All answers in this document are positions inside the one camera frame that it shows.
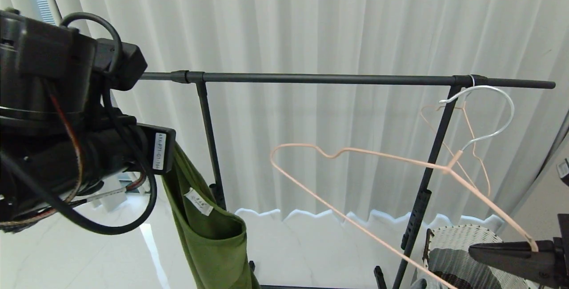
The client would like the black cable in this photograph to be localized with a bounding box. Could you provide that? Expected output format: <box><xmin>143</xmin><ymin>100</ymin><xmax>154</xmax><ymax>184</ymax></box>
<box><xmin>0</xmin><ymin>12</ymin><xmax>158</xmax><ymax>236</ymax></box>

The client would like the pink clothes hanger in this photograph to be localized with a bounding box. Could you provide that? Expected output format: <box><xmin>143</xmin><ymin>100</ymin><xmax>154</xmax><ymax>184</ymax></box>
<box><xmin>270</xmin><ymin>85</ymin><xmax>539</xmax><ymax>289</ymax></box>
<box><xmin>420</xmin><ymin>101</ymin><xmax>492</xmax><ymax>197</ymax></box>

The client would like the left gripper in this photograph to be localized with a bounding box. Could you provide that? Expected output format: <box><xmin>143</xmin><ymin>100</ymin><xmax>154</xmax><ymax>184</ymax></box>
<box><xmin>18</xmin><ymin>118</ymin><xmax>176</xmax><ymax>201</ymax></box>

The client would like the white laundry basket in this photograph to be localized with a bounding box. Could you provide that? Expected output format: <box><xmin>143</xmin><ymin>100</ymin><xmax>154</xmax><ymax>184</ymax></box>
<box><xmin>422</xmin><ymin>225</ymin><xmax>541</xmax><ymax>289</ymax></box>

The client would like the green printed shirt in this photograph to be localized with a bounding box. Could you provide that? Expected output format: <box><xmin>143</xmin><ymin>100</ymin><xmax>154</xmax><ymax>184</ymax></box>
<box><xmin>161</xmin><ymin>142</ymin><xmax>260</xmax><ymax>289</ymax></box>

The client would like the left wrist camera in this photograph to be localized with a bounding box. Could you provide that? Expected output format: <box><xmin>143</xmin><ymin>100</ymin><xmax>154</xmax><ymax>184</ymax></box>
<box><xmin>91</xmin><ymin>38</ymin><xmax>148</xmax><ymax>92</ymax></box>

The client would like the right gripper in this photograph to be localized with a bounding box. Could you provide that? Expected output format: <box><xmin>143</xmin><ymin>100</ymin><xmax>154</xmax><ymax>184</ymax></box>
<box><xmin>551</xmin><ymin>213</ymin><xmax>569</xmax><ymax>289</ymax></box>

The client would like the black clothes rack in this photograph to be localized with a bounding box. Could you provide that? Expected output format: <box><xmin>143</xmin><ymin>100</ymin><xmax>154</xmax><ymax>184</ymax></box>
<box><xmin>140</xmin><ymin>70</ymin><xmax>556</xmax><ymax>289</ymax></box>

